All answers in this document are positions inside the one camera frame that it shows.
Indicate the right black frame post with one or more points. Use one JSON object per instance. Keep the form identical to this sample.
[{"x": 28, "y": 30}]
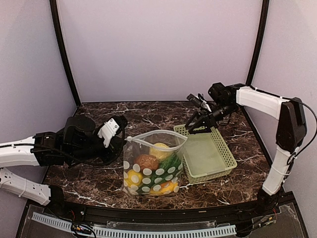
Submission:
[{"x": 258, "y": 42}]

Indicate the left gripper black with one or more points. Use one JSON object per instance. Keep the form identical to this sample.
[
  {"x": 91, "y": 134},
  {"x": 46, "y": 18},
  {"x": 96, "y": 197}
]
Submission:
[{"x": 114, "y": 150}]

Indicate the black frame post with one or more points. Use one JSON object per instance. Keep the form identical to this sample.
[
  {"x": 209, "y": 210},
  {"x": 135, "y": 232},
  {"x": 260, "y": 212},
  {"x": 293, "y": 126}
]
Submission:
[
  {"x": 63, "y": 53},
  {"x": 258, "y": 42}
]

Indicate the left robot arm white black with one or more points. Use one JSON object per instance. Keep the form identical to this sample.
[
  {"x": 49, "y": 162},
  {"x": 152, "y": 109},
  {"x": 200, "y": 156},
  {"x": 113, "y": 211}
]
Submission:
[{"x": 19, "y": 153}]

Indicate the green cucumber toy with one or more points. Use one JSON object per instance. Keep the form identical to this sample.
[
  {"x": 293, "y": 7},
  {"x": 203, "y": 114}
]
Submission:
[{"x": 166, "y": 171}]

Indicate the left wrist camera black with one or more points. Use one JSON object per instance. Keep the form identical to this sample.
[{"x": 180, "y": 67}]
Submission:
[{"x": 78, "y": 129}]

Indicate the black front rail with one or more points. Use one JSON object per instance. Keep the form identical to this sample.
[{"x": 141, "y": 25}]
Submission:
[{"x": 169, "y": 209}]

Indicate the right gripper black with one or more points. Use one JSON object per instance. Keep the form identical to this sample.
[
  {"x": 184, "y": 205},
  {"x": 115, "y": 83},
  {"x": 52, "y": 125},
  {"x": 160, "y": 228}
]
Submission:
[{"x": 208, "y": 120}]

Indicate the cream cauliflower toy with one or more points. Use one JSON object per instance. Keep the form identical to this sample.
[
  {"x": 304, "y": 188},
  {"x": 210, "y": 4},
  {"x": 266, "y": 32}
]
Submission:
[{"x": 158, "y": 153}]

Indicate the yellow lemon toy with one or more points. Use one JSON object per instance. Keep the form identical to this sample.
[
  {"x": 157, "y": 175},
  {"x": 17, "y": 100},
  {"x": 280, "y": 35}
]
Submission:
[{"x": 134, "y": 178}]

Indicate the brown bun toy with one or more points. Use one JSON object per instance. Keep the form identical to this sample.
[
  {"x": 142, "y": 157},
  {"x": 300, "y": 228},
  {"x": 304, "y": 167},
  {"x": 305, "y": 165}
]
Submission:
[{"x": 146, "y": 161}]

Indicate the white slotted cable duct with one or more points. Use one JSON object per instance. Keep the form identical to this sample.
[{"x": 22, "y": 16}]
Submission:
[{"x": 137, "y": 230}]

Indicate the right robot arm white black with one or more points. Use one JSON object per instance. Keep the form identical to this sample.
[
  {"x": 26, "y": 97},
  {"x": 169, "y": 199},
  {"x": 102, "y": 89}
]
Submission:
[{"x": 289, "y": 112}]

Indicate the left black frame post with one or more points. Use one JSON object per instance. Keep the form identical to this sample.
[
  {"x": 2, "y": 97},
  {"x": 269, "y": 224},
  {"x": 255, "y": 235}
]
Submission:
[{"x": 63, "y": 53}]

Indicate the clear polka dot zip bag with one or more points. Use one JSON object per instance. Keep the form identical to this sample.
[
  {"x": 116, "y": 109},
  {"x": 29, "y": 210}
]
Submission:
[{"x": 140, "y": 144}]

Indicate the green plastic basket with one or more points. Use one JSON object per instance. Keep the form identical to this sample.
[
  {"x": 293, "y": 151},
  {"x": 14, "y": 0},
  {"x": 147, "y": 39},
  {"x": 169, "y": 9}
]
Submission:
[{"x": 206, "y": 155}]

